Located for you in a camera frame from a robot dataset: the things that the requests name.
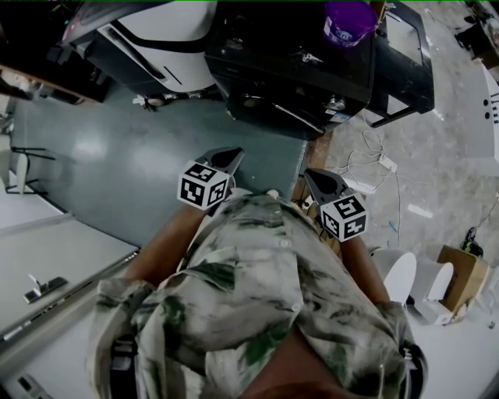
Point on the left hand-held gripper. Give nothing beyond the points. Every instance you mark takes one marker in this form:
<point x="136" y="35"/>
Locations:
<point x="202" y="183"/>

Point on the green and black tool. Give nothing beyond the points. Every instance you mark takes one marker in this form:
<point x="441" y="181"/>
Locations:
<point x="472" y="242"/>

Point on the white panel with holes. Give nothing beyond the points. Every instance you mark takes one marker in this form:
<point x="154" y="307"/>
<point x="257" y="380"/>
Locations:
<point x="492" y="113"/>

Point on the black cabinet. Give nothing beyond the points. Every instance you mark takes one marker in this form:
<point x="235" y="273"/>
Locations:
<point x="405" y="66"/>

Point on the white counter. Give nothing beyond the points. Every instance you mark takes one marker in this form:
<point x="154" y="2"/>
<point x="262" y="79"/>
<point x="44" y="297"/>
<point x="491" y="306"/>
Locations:
<point x="58" y="269"/>

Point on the white and black appliance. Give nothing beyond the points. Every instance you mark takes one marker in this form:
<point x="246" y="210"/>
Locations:
<point x="156" y="43"/>

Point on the cardboard box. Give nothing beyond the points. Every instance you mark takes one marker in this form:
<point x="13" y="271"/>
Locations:
<point x="468" y="274"/>

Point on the metal bracket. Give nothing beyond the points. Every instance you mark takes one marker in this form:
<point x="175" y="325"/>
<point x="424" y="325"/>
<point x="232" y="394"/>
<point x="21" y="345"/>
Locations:
<point x="44" y="288"/>

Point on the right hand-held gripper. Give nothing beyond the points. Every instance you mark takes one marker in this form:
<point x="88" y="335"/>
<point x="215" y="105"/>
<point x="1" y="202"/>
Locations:
<point x="343" y="216"/>

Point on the person's right forearm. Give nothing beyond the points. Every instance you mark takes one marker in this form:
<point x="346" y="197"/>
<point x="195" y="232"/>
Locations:
<point x="362" y="269"/>

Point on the purple plastic bucket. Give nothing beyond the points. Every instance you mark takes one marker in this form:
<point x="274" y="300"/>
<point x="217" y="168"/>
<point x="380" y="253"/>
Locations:
<point x="349" y="23"/>

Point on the green patterned white shirt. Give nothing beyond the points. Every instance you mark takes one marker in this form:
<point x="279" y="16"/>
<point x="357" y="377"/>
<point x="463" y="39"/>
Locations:
<point x="249" y="280"/>

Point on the white power strip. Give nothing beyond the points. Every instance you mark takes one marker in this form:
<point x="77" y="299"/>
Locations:
<point x="388" y="162"/>

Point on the black metal stand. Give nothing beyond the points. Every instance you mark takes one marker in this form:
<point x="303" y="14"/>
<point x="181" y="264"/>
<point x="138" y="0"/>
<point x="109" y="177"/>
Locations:
<point x="27" y="171"/>

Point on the person's left forearm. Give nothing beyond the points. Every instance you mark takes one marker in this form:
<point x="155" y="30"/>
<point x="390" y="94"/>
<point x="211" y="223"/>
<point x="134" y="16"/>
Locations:
<point x="171" y="245"/>

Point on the white toilet seat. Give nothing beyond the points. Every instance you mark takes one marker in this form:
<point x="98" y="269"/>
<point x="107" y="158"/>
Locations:
<point x="401" y="276"/>

